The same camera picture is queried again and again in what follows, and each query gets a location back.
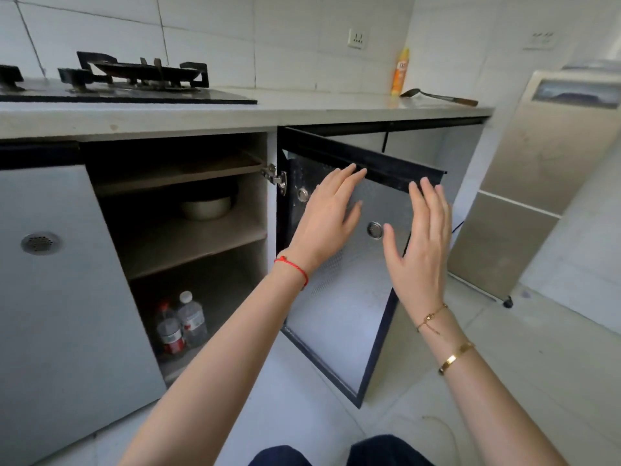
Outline person's right hand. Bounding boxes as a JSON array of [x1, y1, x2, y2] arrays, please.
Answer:
[[382, 177, 453, 318]]

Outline person's left hand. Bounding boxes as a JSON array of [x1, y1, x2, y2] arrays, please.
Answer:
[[279, 164, 368, 277]]

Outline person's right forearm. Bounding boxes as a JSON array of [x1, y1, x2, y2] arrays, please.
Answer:
[[405, 298, 568, 466]]

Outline person's left forearm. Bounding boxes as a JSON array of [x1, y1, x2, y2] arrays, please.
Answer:
[[119, 250, 316, 466]]

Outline metal door hinge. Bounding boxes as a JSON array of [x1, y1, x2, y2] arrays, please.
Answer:
[[261, 163, 288, 197]]

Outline kitchen base cabinet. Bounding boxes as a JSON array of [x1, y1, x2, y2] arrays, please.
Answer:
[[0, 116, 489, 466]]

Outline black framed perforated cabinet door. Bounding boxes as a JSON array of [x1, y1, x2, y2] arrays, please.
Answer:
[[277, 127, 448, 409]]

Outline beige refrigerator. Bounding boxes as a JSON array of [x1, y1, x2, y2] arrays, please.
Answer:
[[446, 68, 621, 309]]

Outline gold bangle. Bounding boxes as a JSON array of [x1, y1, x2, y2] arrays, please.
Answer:
[[438, 341, 476, 375]]

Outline orange spray can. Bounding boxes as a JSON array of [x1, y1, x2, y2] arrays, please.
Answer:
[[390, 47, 411, 97]]

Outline wooden cabinet shelf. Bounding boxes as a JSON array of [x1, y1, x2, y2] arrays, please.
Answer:
[[118, 208, 269, 281], [91, 149, 266, 198]]

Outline clear plastic bottle white cap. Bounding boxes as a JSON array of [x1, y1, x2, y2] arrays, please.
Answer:
[[175, 290, 209, 349]]

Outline dark blue trousers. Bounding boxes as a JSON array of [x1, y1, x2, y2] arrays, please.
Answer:
[[248, 434, 436, 466]]

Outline black glass gas hob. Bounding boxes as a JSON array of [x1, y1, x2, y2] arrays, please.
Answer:
[[0, 82, 258, 105]]

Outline red label plastic bottle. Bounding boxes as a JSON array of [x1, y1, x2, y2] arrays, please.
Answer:
[[155, 301, 186, 358]]

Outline black iron pan support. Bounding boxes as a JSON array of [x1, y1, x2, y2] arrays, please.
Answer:
[[58, 51, 210, 93], [0, 65, 26, 92]]

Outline grey cabinet door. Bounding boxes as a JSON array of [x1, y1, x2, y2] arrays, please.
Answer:
[[0, 165, 169, 466]]

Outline round grey vent grille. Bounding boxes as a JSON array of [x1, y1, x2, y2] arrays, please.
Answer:
[[20, 231, 63, 257]]

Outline red string bracelet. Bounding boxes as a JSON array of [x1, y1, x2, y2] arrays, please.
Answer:
[[274, 256, 310, 290]]

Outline thin gold chain bracelet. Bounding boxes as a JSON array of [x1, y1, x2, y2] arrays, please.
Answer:
[[416, 304, 449, 334]]

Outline metal spatula with wooden handle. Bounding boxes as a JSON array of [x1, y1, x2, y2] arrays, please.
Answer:
[[399, 88, 479, 107]]

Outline white wall switch plate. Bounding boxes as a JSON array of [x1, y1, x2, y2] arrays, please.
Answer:
[[522, 31, 556, 50]]

